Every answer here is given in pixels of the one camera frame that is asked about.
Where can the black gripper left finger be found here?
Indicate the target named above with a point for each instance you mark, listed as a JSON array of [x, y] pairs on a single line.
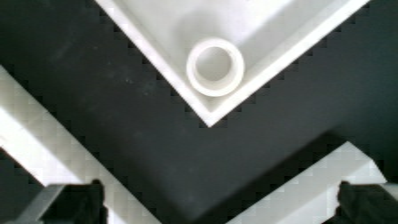
[[69, 204]]

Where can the white obstacle fence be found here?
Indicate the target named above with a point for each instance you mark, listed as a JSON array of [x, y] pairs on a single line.
[[58, 161]]

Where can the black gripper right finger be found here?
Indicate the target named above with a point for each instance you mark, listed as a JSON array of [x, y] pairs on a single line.
[[367, 204]]

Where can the white square table top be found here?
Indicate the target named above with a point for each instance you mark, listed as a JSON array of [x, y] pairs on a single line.
[[221, 43]]

